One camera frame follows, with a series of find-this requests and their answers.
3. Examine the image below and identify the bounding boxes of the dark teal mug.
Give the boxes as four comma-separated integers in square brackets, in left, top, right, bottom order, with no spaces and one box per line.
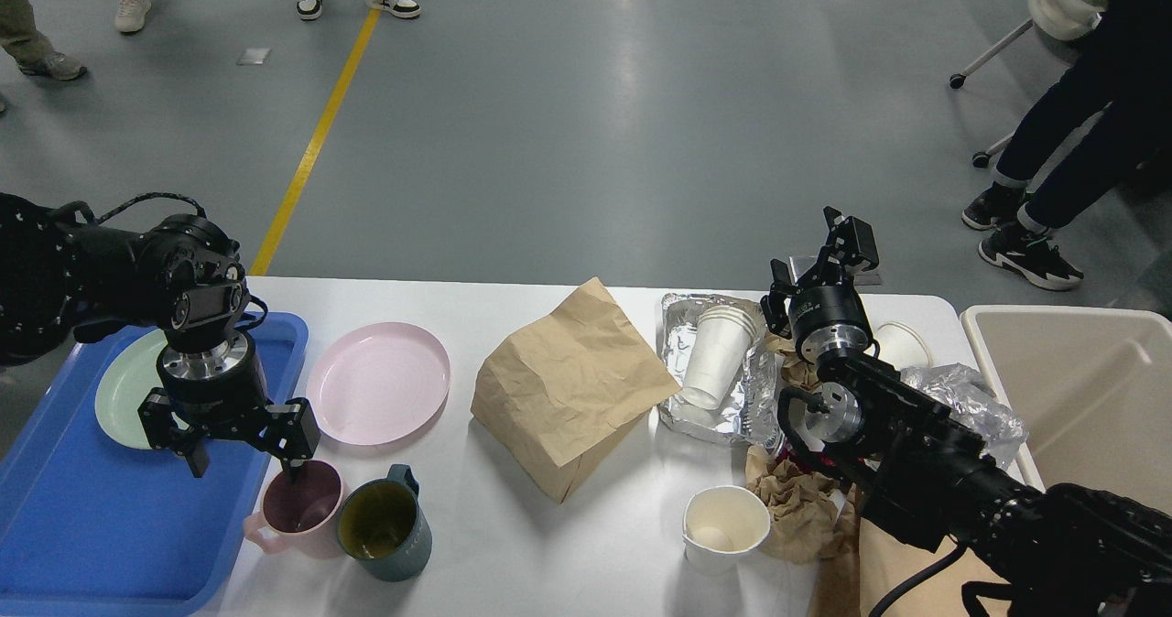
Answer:
[336,465,434,582]

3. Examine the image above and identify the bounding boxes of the blue plastic tray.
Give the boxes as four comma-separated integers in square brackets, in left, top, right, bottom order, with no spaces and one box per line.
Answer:
[1,328,270,616]

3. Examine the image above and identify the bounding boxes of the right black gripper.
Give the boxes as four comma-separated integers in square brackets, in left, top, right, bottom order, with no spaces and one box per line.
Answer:
[759,206,880,362]

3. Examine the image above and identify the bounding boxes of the white paper cup front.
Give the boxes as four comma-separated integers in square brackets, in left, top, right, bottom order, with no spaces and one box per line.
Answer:
[682,486,774,575]

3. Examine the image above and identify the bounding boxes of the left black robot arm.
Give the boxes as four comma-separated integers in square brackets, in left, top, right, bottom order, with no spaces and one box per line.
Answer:
[1,194,320,482]

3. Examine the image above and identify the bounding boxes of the office chair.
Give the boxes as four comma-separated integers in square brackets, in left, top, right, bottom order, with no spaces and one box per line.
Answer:
[949,0,1113,169]

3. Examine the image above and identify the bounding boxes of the crumpled brown paper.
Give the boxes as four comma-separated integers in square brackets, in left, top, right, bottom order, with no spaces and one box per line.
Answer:
[744,333,849,565]

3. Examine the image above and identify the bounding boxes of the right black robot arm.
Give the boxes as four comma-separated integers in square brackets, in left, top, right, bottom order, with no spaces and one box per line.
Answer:
[761,206,1171,616]

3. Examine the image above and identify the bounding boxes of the brown paper bag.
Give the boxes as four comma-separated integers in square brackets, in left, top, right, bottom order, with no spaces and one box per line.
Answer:
[472,278,679,503]

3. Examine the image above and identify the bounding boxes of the beige plastic bin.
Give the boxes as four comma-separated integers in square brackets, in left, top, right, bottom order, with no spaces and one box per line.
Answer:
[961,307,1171,511]

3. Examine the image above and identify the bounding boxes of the white paper cup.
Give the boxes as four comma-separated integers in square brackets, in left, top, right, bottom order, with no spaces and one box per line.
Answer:
[682,486,774,575]
[874,321,933,371]

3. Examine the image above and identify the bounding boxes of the person with grey shoe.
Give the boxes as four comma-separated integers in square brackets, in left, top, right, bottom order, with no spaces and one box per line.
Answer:
[1,0,88,81]

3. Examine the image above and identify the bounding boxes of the flat brown paper sheet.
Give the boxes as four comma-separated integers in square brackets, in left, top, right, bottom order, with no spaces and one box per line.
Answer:
[808,488,1002,616]

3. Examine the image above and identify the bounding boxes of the person in dark clothes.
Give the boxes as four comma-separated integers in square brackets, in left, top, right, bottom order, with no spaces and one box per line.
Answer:
[961,0,1171,291]

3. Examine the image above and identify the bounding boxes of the pink mug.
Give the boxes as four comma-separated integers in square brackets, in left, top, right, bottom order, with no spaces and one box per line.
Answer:
[243,460,348,560]

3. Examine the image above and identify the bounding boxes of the green plate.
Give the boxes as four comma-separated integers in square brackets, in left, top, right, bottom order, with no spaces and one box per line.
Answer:
[93,330,166,450]

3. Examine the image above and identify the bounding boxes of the pink plate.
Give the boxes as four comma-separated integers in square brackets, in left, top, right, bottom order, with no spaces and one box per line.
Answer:
[306,323,451,446]

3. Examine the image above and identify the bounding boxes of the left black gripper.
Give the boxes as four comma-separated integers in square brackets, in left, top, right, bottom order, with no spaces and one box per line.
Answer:
[137,330,321,482]

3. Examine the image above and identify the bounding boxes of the white paper cup back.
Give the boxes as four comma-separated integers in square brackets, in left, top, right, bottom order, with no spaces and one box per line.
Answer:
[874,321,933,371]

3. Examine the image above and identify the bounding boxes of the crumpled clear plastic wrap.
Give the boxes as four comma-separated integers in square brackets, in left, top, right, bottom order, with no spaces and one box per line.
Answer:
[901,362,1028,470]

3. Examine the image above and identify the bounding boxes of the stacked white paper cups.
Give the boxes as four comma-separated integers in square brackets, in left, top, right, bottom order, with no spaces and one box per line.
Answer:
[679,305,765,411]

